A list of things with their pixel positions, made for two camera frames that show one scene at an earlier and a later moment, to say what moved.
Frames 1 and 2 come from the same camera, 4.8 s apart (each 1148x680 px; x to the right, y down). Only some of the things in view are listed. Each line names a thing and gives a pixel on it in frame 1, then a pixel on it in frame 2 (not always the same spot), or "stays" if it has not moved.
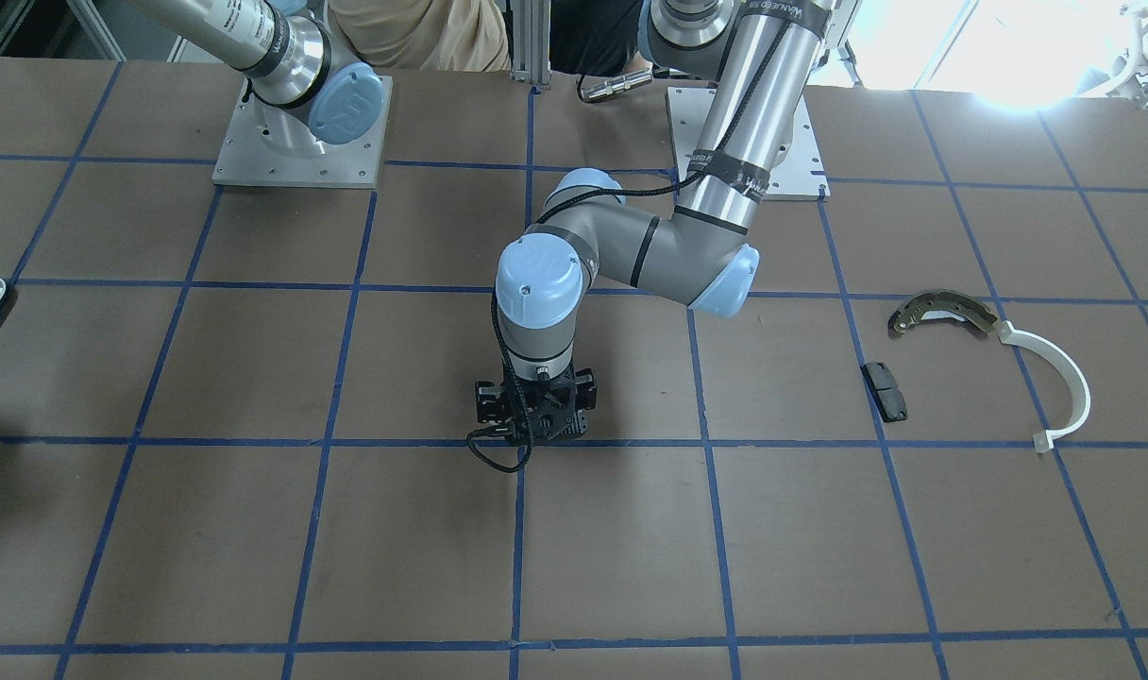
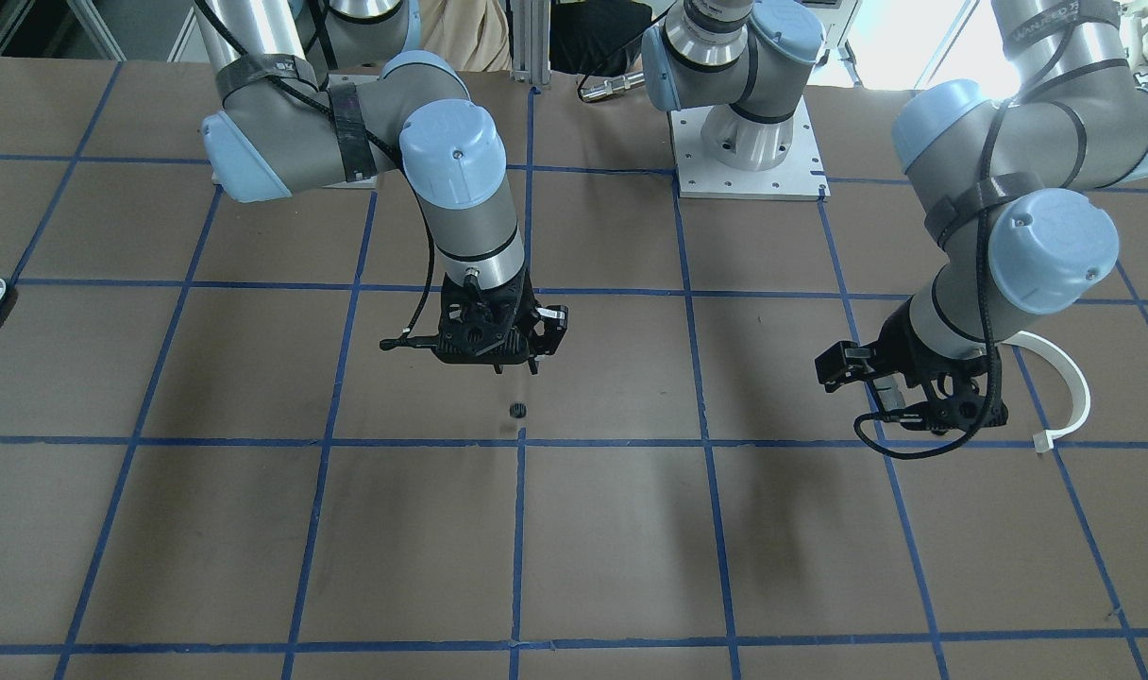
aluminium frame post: x=531 y=42 stays
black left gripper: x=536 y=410 to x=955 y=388
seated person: x=438 y=35 stays
